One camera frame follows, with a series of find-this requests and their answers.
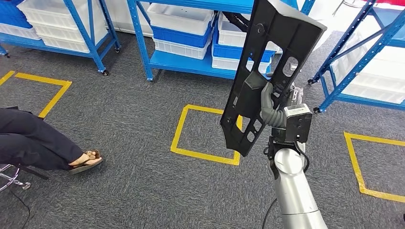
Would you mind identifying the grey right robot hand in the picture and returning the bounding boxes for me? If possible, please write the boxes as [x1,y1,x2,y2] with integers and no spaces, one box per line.
[260,81,304,129]

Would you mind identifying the long black plastic part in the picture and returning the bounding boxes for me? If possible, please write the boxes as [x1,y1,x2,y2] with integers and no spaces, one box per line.
[220,0,328,158]

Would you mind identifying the blue metal shelf rack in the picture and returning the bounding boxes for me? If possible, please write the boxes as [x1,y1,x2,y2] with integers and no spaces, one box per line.
[307,0,405,114]
[126,0,317,82]
[0,0,122,76]

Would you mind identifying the white plastic crate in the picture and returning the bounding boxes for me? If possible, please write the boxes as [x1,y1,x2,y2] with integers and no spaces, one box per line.
[17,0,107,30]
[152,31,213,60]
[330,60,405,104]
[217,12,281,52]
[30,19,108,43]
[343,31,405,76]
[147,3,215,36]
[211,55,272,74]
[39,30,108,53]
[0,22,41,41]

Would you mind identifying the yellow tape floor square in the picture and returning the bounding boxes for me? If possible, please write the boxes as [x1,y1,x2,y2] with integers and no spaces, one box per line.
[343,131,405,204]
[170,104,244,166]
[0,70,73,119]

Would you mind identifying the person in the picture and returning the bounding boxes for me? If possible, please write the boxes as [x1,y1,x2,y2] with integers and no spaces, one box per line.
[0,106,104,176]

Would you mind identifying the chrome swivel stool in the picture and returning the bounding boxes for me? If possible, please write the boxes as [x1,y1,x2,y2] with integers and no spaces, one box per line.
[0,164,50,193]

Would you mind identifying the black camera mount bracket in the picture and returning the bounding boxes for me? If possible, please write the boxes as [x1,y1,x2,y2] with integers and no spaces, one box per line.
[266,126,306,152]

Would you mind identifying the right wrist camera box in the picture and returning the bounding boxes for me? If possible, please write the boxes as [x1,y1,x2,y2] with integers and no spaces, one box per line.
[283,104,313,144]

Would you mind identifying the black camera cable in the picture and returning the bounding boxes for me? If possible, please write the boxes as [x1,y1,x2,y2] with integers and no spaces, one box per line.
[262,135,311,229]

